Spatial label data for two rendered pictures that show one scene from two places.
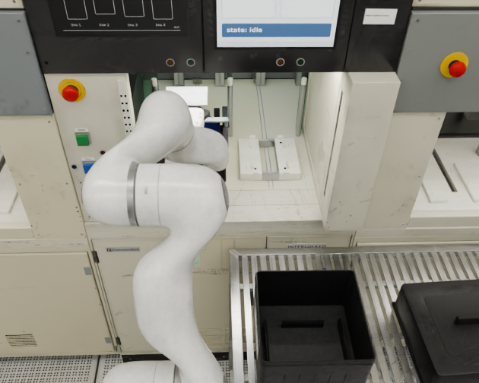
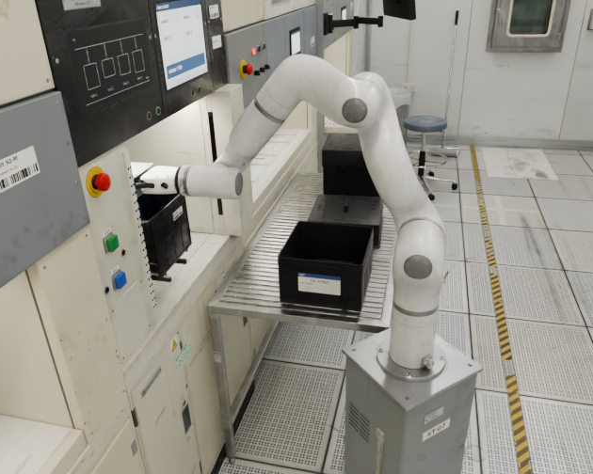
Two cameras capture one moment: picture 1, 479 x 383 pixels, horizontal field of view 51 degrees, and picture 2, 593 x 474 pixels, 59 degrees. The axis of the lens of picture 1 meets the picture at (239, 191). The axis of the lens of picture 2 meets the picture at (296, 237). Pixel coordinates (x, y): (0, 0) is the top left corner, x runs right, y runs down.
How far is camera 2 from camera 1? 1.40 m
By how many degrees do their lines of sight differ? 60
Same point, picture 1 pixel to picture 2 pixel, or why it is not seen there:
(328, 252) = (246, 258)
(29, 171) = (76, 327)
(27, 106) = (72, 221)
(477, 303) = (334, 202)
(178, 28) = (148, 78)
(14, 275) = not seen: outside the picture
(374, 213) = not seen: hidden behind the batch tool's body
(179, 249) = (393, 118)
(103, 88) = (115, 166)
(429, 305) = (328, 216)
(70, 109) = (96, 209)
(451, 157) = not seen: hidden behind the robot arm
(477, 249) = (280, 206)
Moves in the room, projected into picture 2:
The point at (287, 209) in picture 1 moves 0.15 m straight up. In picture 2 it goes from (205, 247) to (200, 209)
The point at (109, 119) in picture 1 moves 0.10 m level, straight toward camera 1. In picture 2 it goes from (122, 205) to (164, 203)
